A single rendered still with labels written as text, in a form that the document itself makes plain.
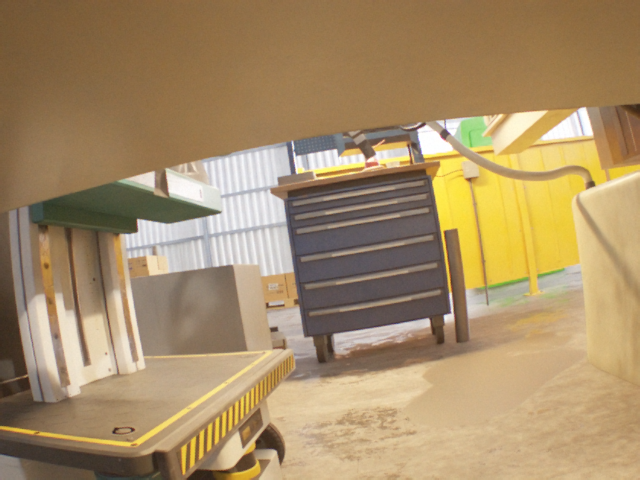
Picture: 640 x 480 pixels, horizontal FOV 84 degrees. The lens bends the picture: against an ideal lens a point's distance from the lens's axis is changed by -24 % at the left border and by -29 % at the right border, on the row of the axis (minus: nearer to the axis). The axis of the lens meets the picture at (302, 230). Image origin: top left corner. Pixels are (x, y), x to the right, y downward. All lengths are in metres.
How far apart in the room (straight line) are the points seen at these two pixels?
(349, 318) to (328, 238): 0.42
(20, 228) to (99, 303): 0.30
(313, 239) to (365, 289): 0.37
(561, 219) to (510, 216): 0.51
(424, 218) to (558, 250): 1.80
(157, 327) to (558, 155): 3.35
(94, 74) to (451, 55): 0.19
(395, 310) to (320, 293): 0.40
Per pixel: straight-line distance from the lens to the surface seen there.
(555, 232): 3.86
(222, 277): 1.65
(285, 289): 7.33
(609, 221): 1.38
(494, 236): 3.65
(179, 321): 1.72
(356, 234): 2.36
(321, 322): 2.40
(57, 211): 0.81
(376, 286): 2.36
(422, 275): 2.36
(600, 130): 2.47
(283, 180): 2.53
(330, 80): 0.27
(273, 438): 1.06
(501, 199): 3.70
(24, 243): 0.82
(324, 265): 2.38
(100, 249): 1.01
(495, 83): 0.32
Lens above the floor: 0.49
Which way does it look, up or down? 5 degrees up
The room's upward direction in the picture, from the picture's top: 8 degrees counter-clockwise
